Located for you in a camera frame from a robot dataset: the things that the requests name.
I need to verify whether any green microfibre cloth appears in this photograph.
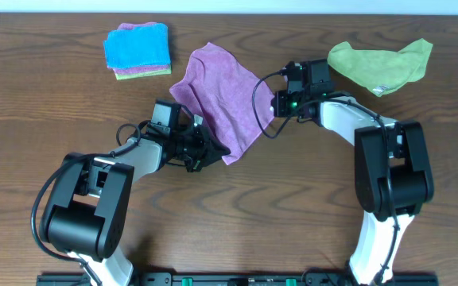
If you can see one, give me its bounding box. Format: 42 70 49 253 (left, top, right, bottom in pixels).
328 38 433 97

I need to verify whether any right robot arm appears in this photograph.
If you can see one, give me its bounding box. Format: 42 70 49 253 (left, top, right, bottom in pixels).
271 91 433 285

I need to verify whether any folded green cloth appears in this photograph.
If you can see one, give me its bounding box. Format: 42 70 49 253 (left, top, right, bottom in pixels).
115 68 172 80

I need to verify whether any folded blue cloth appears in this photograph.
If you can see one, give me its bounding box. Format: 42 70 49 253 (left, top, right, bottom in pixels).
103 23 171 68

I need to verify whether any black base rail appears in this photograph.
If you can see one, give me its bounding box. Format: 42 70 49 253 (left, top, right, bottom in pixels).
36 272 439 286

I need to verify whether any right black cable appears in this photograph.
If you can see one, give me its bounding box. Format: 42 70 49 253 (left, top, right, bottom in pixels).
251 69 401 286

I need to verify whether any purple microfibre cloth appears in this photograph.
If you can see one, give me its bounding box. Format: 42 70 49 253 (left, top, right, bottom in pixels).
169 43 274 165

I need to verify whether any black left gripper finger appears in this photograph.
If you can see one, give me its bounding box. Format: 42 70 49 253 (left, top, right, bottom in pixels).
203 129 231 161
187 158 215 172

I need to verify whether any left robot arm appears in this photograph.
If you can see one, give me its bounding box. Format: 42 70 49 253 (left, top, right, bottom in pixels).
30 121 230 285

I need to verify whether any folded purple cloth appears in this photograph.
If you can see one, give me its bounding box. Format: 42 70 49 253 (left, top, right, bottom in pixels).
112 22 171 75

